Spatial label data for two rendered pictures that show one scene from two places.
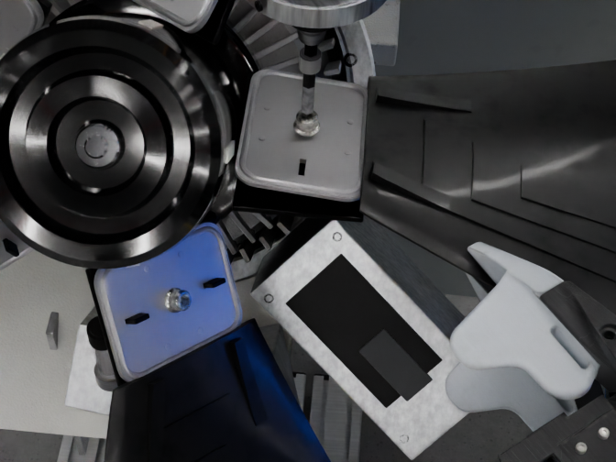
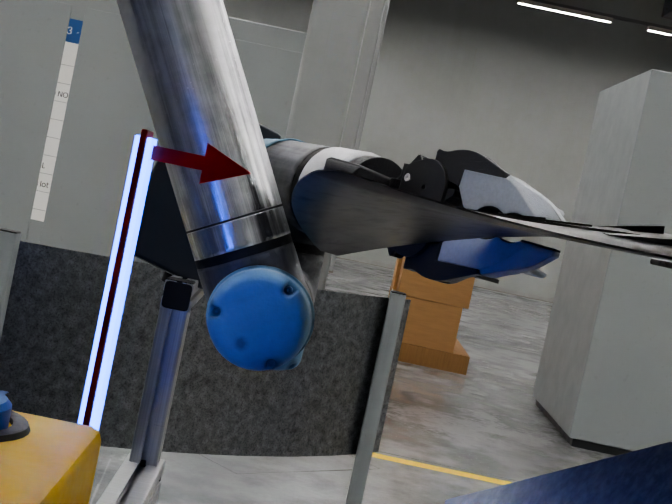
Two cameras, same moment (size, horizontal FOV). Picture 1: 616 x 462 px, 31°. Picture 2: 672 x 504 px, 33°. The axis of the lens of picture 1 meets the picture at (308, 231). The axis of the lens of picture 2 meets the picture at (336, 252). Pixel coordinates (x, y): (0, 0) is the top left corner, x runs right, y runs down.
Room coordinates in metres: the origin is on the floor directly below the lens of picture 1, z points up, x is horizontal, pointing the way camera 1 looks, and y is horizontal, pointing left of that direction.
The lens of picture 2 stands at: (1.03, -0.27, 1.18)
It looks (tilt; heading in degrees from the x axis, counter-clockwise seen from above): 3 degrees down; 176
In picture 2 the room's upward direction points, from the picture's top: 12 degrees clockwise
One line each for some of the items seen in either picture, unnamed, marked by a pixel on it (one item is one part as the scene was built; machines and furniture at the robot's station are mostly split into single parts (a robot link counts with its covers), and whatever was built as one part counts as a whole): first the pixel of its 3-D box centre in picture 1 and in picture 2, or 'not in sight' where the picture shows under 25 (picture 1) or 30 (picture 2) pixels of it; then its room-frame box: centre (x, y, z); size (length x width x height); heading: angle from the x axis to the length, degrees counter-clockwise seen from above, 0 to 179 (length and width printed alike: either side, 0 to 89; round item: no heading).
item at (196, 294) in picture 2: not in sight; (188, 285); (-0.25, -0.33, 1.04); 0.24 x 0.03 x 0.03; 178
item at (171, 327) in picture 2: not in sight; (162, 371); (-0.15, -0.34, 0.96); 0.03 x 0.03 x 0.20; 88
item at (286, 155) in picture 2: not in sight; (292, 188); (0.06, -0.25, 1.17); 0.11 x 0.08 x 0.09; 35
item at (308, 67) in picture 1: (309, 71); not in sight; (0.39, 0.00, 1.23); 0.01 x 0.01 x 0.05
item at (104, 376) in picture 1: (106, 352); not in sight; (0.37, 0.13, 0.99); 0.02 x 0.02 x 0.06
